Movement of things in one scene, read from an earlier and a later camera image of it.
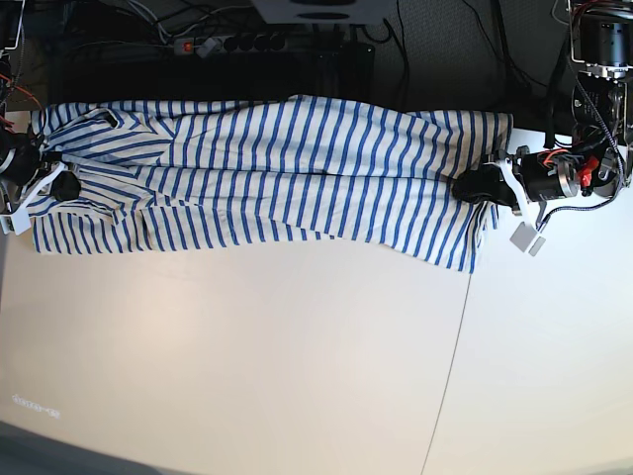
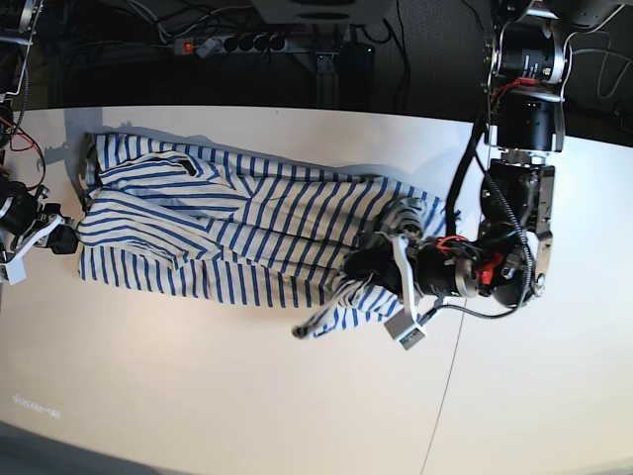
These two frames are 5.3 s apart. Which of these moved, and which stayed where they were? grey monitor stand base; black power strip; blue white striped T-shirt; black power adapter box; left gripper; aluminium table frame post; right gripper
Moved: right gripper; blue white striped T-shirt; left gripper
Stayed: aluminium table frame post; black power adapter box; grey monitor stand base; black power strip
